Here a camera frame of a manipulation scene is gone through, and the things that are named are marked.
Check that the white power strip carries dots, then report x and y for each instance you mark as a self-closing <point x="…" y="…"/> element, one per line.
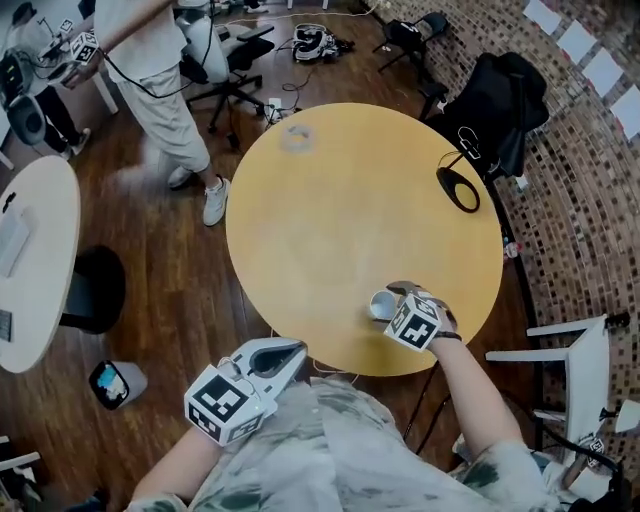
<point x="273" y="107"/>

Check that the clear tape roll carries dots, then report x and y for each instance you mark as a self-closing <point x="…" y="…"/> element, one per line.
<point x="298" y="140"/>

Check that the white headset on floor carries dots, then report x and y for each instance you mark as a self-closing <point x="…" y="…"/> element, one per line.
<point x="310" y="42"/>

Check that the black wristband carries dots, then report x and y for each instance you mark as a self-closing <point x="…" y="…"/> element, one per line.
<point x="450" y="336"/>

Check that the small plastic bottle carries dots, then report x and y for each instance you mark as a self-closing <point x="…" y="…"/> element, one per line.
<point x="513" y="249"/>

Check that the white paper sheet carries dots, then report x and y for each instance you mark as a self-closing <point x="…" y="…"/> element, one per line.
<point x="542" y="14"/>
<point x="577" y="41"/>

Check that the white lamp shade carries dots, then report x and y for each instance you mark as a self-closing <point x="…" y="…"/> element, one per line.
<point x="629" y="416"/>

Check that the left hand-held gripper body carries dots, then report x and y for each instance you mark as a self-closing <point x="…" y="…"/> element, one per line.
<point x="220" y="400"/>

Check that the black folding chair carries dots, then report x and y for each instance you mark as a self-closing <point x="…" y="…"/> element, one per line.
<point x="412" y="35"/>

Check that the person's camouflage shirt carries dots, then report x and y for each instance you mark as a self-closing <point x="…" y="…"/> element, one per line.
<point x="340" y="450"/>

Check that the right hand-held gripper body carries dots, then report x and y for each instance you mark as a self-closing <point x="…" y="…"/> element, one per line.
<point x="412" y="327"/>

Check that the white cup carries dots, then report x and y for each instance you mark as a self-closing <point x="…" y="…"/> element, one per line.
<point x="382" y="304"/>

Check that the white wooden chair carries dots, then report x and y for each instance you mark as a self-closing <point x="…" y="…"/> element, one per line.
<point x="585" y="380"/>

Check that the person's right hand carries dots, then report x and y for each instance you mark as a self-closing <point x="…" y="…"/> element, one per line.
<point x="449" y="320"/>

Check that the person's left forearm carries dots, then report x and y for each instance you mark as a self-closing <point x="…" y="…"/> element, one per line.
<point x="175" y="465"/>

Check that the white and black office chair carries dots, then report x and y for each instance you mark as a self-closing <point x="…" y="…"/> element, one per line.
<point x="235" y="55"/>

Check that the grey waste bin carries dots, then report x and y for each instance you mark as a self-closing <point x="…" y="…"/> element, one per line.
<point x="125" y="382"/>

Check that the white round table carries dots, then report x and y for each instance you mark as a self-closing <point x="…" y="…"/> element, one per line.
<point x="45" y="280"/>

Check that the person's right forearm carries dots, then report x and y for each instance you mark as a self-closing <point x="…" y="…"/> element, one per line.
<point x="470" y="395"/>

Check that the black chair with jacket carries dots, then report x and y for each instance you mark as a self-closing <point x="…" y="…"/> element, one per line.
<point x="495" y="110"/>

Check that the grey laptop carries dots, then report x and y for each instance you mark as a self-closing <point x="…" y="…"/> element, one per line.
<point x="12" y="245"/>

